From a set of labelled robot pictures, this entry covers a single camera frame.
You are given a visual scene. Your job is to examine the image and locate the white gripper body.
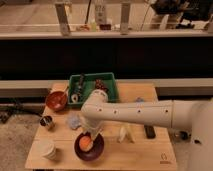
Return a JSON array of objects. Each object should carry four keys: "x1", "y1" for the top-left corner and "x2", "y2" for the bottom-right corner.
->
[{"x1": 81, "y1": 118, "x2": 102, "y2": 140}]

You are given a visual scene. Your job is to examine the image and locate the orange apple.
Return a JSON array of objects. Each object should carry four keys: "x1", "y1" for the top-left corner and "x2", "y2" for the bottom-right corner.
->
[{"x1": 79, "y1": 136, "x2": 93, "y2": 151}]

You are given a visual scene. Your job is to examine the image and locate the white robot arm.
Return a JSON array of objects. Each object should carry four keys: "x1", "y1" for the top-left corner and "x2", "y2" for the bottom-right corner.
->
[{"x1": 81, "y1": 89, "x2": 213, "y2": 171}]

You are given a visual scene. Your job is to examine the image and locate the dark purple bowl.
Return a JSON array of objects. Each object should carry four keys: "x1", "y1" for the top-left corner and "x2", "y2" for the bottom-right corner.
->
[{"x1": 74, "y1": 133, "x2": 104, "y2": 161}]

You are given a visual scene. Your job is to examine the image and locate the blue crumpled cloth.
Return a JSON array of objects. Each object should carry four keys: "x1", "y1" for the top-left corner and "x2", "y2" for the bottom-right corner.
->
[{"x1": 67, "y1": 114, "x2": 81, "y2": 130}]

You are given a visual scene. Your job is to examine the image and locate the peeled banana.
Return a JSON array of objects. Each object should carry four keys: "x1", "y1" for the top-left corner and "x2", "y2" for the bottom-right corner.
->
[{"x1": 118, "y1": 123, "x2": 135, "y2": 143}]

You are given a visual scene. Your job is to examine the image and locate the white tape roll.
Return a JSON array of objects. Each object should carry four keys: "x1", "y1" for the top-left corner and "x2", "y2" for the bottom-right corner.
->
[{"x1": 71, "y1": 94, "x2": 80, "y2": 103}]

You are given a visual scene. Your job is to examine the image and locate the bunch of red grapes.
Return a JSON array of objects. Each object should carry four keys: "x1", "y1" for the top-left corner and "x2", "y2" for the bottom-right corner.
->
[{"x1": 95, "y1": 79, "x2": 108, "y2": 92}]

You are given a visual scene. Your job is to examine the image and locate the green plastic tray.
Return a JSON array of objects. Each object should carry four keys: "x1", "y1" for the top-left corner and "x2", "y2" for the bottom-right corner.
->
[{"x1": 68, "y1": 72, "x2": 119, "y2": 109}]

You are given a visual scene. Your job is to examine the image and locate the red bowl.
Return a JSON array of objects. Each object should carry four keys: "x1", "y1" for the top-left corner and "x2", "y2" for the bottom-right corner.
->
[{"x1": 45, "y1": 91, "x2": 68, "y2": 112}]

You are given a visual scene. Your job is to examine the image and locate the small metal cup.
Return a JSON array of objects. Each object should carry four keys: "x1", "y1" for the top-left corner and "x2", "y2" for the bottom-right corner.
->
[{"x1": 40, "y1": 115, "x2": 55, "y2": 131}]

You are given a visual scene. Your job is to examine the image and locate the blue sponge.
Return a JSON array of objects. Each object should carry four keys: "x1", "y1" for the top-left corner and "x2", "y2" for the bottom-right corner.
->
[{"x1": 135, "y1": 97, "x2": 145, "y2": 102}]

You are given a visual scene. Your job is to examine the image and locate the wooden spoon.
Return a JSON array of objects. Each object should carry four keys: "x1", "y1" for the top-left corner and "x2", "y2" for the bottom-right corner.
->
[{"x1": 58, "y1": 86, "x2": 69, "y2": 103}]

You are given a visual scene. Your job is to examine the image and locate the black remote control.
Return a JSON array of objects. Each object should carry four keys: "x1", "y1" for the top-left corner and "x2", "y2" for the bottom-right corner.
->
[{"x1": 144, "y1": 125, "x2": 156, "y2": 139}]

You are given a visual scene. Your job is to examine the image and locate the white stacked cups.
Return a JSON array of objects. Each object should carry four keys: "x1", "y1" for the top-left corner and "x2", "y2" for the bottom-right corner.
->
[{"x1": 36, "y1": 139, "x2": 56, "y2": 160}]

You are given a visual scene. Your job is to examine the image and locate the black handled utensil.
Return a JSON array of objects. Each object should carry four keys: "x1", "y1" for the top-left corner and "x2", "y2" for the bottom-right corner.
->
[{"x1": 77, "y1": 73, "x2": 85, "y2": 98}]

